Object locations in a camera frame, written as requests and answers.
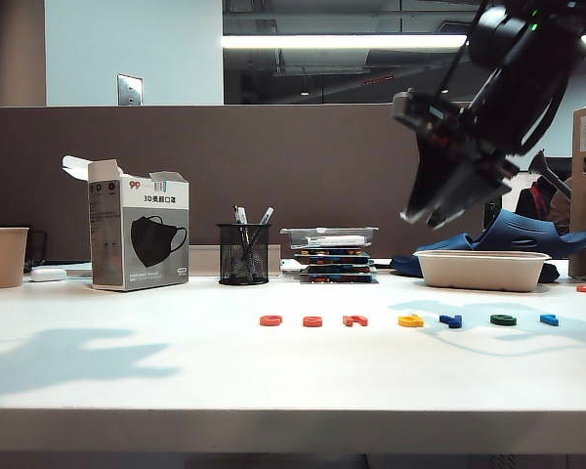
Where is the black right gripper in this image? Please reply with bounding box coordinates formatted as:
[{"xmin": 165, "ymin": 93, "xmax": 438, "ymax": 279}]
[{"xmin": 399, "ymin": 72, "xmax": 564, "ymax": 231}]

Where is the letter magnet pack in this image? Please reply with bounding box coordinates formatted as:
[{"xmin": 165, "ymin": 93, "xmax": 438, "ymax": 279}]
[
  {"xmin": 300, "ymin": 264, "xmax": 376, "ymax": 276},
  {"xmin": 292, "ymin": 249, "xmax": 372, "ymax": 266},
  {"xmin": 298, "ymin": 274, "xmax": 378, "ymax": 285}
]

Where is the navy blue rubber slipper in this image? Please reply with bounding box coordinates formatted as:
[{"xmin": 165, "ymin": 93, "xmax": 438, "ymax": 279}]
[
  {"xmin": 482, "ymin": 208, "xmax": 586, "ymax": 260},
  {"xmin": 389, "ymin": 234, "xmax": 475, "ymax": 279}
]

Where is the person in brown shirt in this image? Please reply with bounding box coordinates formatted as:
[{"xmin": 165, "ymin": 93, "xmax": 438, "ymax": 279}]
[{"xmin": 515, "ymin": 175, "xmax": 572, "ymax": 235}]

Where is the beige pulp food tray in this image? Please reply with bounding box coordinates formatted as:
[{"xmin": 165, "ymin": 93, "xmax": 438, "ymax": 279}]
[{"xmin": 413, "ymin": 249, "xmax": 552, "ymax": 293}]

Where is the brown fabric desk partition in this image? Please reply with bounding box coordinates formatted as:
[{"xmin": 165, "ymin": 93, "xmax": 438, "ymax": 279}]
[{"xmin": 0, "ymin": 103, "xmax": 485, "ymax": 268}]

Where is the silver black pen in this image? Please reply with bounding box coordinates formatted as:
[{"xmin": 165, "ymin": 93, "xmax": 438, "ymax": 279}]
[
  {"xmin": 246, "ymin": 206, "xmax": 274, "ymax": 255},
  {"xmin": 232, "ymin": 205, "xmax": 251, "ymax": 255}
]

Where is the black mesh pen holder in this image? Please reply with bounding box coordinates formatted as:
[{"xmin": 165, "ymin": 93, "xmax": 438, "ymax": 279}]
[{"xmin": 216, "ymin": 223, "xmax": 271, "ymax": 287}]

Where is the grey white face mask box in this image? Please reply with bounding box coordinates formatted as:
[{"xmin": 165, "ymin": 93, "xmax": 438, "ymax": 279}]
[{"xmin": 61, "ymin": 154, "xmax": 190, "ymax": 292}]

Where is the white earbud case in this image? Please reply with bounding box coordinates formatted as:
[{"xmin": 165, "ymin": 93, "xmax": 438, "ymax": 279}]
[{"xmin": 29, "ymin": 267, "xmax": 67, "ymax": 283}]

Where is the beige round column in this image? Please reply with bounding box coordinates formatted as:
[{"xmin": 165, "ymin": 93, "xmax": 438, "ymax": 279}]
[{"xmin": 0, "ymin": 0, "xmax": 47, "ymax": 107}]

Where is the brown paper cup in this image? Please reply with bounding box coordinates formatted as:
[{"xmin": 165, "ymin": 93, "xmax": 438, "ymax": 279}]
[{"xmin": 0, "ymin": 226, "xmax": 30, "ymax": 289}]

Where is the black bar wrist camera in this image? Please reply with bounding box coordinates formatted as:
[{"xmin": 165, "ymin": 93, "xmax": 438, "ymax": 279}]
[{"xmin": 391, "ymin": 87, "xmax": 523, "ymax": 181}]

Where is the grey angled metal bracket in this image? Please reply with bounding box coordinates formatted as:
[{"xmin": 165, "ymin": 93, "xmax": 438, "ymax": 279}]
[{"xmin": 527, "ymin": 149, "xmax": 572, "ymax": 199}]

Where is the black camera cable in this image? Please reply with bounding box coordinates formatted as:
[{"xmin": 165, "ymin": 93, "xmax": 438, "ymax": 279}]
[{"xmin": 437, "ymin": 0, "xmax": 492, "ymax": 97}]

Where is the silver wall switch plate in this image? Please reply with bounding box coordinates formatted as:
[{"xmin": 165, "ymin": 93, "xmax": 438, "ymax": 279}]
[{"xmin": 116, "ymin": 73, "xmax": 145, "ymax": 107}]

